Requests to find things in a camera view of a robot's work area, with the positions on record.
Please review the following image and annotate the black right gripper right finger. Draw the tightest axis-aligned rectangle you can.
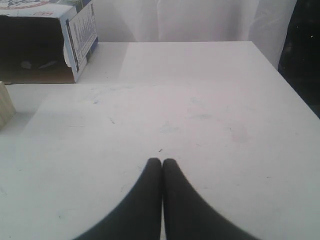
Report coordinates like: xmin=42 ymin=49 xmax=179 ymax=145
xmin=162 ymin=158 xmax=256 ymax=240

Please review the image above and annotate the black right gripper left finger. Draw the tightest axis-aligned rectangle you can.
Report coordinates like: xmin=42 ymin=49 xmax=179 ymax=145
xmin=77 ymin=158 xmax=162 ymax=240

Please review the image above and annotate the light wooden block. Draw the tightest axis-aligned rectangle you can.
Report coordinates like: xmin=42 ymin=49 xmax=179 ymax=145
xmin=0 ymin=81 xmax=16 ymax=130

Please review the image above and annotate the printed cardboard box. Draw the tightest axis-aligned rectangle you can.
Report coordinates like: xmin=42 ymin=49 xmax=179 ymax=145
xmin=0 ymin=0 xmax=99 ymax=84

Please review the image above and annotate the white backdrop curtain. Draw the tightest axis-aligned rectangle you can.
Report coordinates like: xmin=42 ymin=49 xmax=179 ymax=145
xmin=93 ymin=0 xmax=296 ymax=67

